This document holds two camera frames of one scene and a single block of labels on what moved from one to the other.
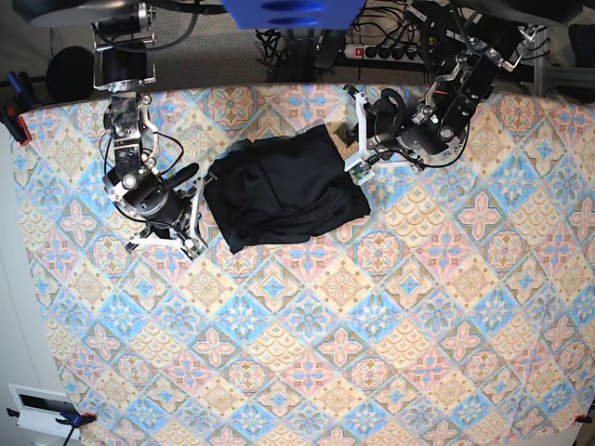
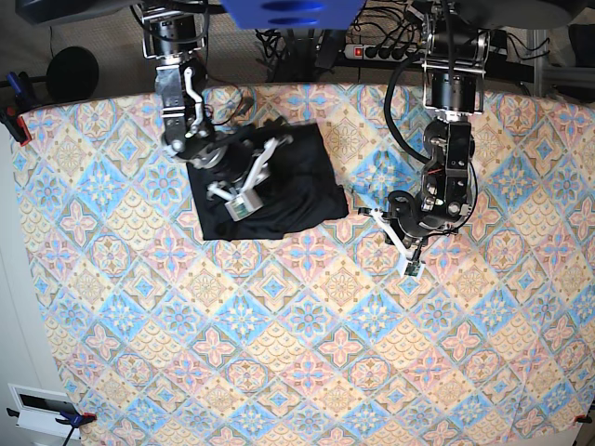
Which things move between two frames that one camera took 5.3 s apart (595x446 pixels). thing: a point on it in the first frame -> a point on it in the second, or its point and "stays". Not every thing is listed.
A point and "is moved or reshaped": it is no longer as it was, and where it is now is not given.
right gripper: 390,129 -> 408,249
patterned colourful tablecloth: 458,311 stays
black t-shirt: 281,188 is moved or reshaped
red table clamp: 16,124 stays
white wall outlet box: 39,409 stays
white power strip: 384,53 stays
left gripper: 171,212 -> 246,201
